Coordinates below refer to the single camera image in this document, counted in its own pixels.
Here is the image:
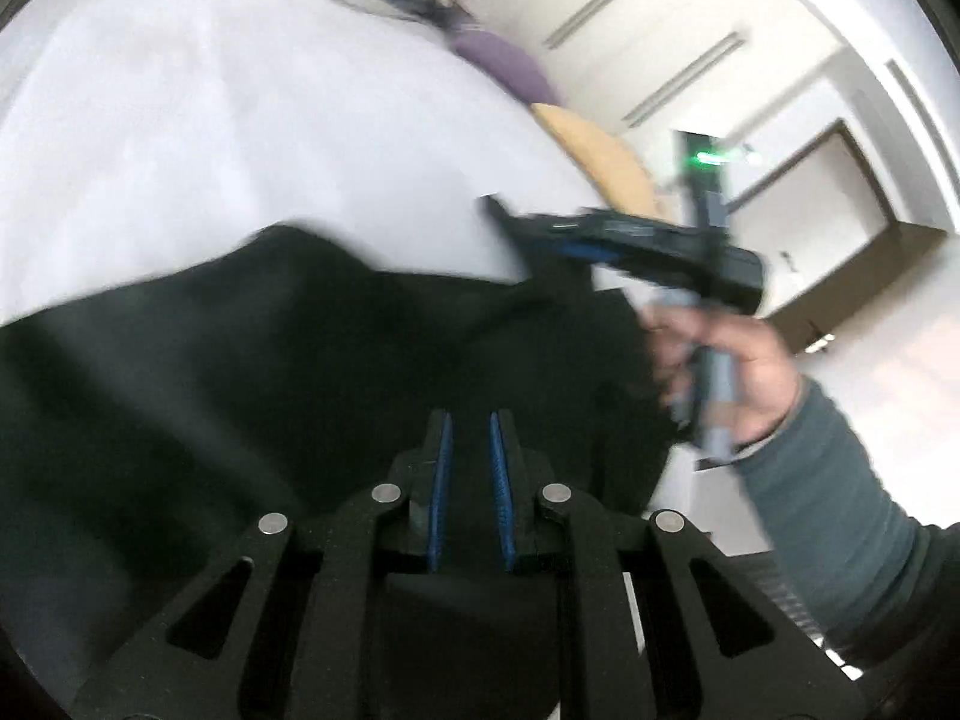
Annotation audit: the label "person's right hand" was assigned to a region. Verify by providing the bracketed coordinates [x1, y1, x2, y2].
[643, 307, 800, 452]

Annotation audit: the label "white bed sheet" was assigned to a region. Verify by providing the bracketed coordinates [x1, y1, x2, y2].
[0, 0, 665, 698]

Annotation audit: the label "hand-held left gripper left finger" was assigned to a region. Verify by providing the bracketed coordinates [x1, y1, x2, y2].
[71, 409, 455, 720]

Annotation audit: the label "black pants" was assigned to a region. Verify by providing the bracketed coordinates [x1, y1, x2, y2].
[0, 221, 680, 720]

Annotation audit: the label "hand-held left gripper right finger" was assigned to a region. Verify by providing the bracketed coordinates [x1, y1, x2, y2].
[489, 409, 871, 720]

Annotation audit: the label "purple pillow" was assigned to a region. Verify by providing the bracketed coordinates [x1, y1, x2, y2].
[448, 22, 562, 107]

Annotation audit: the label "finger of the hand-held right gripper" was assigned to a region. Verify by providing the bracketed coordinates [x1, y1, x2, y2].
[525, 238, 601, 271]
[480, 195, 595, 242]

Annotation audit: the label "linear air vent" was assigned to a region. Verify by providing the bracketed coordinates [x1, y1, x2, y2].
[543, 0, 653, 50]
[621, 31, 749, 128]

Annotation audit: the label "yellow pillow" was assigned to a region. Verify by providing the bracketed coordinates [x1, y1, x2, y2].
[531, 101, 667, 217]

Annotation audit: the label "person's right forearm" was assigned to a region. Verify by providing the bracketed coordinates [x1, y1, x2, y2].
[731, 379, 960, 680]

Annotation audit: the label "wooden door frame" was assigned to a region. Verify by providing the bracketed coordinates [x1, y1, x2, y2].
[720, 118, 947, 361]

